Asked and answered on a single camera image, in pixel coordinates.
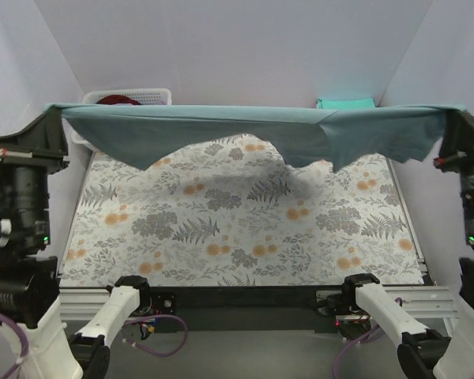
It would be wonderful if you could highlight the blue-grey t-shirt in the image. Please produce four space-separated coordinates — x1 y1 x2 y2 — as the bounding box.
53 103 467 171

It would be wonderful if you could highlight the white plastic laundry basket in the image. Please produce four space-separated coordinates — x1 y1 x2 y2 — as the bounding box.
70 88 172 153

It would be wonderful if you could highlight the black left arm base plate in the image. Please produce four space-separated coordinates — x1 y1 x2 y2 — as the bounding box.
135 290 177 316

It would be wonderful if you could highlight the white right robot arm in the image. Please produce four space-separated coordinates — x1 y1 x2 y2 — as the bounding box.
341 111 474 378

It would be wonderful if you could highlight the dark red garment in basket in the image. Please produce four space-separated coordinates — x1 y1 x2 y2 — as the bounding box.
96 95 141 106

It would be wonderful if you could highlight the folded teal t-shirt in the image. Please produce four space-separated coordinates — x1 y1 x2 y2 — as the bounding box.
316 98 375 110

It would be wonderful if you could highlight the aluminium front frame rail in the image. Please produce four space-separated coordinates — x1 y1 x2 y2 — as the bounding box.
60 286 457 321

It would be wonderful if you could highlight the floral patterned table mat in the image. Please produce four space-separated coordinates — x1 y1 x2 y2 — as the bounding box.
61 135 425 287

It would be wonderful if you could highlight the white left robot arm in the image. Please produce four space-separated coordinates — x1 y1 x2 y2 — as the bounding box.
0 107 151 378

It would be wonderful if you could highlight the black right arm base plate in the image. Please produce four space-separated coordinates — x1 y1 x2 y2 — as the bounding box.
313 289 371 324

